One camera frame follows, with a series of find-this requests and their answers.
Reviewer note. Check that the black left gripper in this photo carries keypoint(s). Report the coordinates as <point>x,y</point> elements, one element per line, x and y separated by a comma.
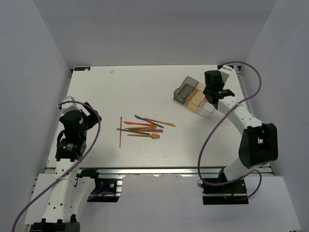
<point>93,118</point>

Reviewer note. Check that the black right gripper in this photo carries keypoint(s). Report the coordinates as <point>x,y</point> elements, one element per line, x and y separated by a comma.
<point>221,82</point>

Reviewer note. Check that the yellow plastic knife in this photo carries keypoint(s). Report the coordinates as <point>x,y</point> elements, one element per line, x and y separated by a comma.
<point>157,121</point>

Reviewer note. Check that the yellow plastic fork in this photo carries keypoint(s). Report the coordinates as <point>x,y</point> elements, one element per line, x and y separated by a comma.
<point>153,127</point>
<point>153,135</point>

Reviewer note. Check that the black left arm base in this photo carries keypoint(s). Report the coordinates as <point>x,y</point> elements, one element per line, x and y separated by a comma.
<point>104,190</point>

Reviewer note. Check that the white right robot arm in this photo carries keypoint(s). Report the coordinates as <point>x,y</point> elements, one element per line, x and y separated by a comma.
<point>259,141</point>

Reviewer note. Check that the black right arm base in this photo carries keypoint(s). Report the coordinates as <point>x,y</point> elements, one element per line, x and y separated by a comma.
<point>231,194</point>

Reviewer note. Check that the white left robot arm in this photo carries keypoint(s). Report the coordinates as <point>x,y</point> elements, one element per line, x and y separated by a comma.
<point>68,197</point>

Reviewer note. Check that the clear plastic container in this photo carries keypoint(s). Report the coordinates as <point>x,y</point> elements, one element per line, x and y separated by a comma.
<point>205,109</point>

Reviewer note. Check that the amber plastic container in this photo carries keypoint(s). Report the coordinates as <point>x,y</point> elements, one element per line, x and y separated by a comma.
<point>196,99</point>

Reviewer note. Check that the smoky grey plastic container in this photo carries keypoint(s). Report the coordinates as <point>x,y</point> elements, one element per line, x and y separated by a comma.
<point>186,88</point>

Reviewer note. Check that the orange chopstick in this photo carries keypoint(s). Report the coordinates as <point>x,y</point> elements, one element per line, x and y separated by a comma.
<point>120,132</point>
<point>148,131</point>

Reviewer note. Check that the orange plastic knife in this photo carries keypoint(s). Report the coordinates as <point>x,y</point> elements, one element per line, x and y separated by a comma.
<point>137,123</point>

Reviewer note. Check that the blue corner label sticker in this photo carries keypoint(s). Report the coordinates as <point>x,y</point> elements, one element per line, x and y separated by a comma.
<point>82,69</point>

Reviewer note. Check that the blue chopstick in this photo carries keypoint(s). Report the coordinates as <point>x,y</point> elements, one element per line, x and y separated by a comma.
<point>133,131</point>

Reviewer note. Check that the blue plastic knife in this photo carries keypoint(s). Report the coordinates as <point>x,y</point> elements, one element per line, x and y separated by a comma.
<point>140,118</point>

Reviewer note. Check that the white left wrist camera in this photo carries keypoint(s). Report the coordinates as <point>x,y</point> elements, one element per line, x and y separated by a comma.
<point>68,104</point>

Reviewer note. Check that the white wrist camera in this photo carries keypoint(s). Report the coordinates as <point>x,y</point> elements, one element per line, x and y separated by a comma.
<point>225,71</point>
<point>68,104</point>

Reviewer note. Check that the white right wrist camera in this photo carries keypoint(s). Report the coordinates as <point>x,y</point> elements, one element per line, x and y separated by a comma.
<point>225,71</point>

